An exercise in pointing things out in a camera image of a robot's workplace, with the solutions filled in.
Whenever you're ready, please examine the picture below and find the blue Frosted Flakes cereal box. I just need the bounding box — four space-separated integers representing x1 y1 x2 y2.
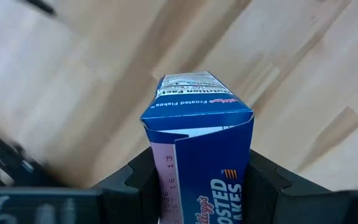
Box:
139 71 255 224

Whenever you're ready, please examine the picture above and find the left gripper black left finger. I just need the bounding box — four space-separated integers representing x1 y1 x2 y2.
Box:
91 146 162 224

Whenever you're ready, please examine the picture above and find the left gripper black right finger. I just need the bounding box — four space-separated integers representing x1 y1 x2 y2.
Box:
242 149 354 224

